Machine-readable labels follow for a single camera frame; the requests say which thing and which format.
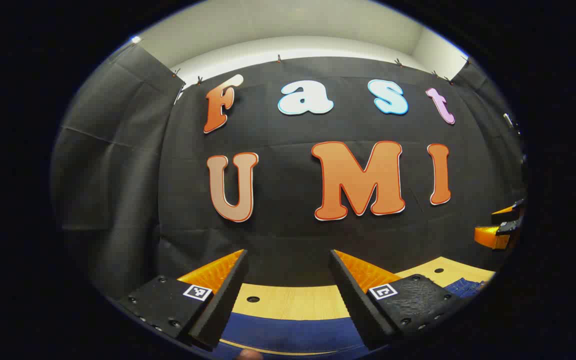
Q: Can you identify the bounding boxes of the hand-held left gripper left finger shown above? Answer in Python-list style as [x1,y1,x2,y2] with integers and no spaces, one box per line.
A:
[118,249,249,351]

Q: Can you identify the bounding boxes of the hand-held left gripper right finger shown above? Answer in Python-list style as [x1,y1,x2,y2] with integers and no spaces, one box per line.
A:
[328,249,470,352]

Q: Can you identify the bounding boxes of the black backdrop cloth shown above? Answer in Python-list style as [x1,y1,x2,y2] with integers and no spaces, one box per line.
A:
[50,42,528,301]

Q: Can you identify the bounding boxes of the blue denim jeans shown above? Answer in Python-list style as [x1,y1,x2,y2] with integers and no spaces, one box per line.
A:
[213,277,488,360]

